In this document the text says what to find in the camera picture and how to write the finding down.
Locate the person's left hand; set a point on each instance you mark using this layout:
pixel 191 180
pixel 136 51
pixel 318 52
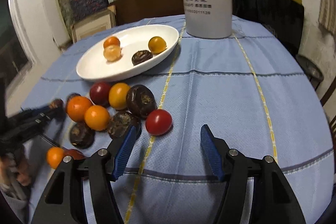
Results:
pixel 22 167

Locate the black round stool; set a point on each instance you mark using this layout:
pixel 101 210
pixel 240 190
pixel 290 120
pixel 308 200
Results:
pixel 311 70

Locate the striped curtain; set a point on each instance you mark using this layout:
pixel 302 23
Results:
pixel 327 15

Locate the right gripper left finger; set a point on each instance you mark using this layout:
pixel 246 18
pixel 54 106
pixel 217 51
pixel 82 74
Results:
pixel 62 201

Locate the dark brown board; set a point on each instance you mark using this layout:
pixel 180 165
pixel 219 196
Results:
pixel 129 11

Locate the yellow-orange kumquat fruit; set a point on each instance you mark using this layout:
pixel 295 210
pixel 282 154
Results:
pixel 156 45

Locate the large orange tangerine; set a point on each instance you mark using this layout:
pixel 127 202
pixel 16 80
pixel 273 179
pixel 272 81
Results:
pixel 76 108

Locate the peeled pale tangerine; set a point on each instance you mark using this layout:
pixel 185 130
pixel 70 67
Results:
pixel 112 53

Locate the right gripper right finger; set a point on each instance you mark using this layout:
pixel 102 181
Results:
pixel 273 199

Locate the yellow-orange cherry tomato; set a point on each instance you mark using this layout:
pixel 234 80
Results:
pixel 117 96

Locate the blue checked tablecloth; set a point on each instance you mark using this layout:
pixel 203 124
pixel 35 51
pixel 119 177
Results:
pixel 251 92

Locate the small orange kumquat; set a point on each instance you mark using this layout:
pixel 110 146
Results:
pixel 97 118

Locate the white oval plate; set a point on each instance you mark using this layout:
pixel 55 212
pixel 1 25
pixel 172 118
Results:
pixel 94 67

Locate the dark red cherry tomato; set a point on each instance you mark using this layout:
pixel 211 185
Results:
pixel 99 93

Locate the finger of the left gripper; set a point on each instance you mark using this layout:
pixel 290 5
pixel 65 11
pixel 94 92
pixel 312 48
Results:
pixel 24 126
pixel 34 111

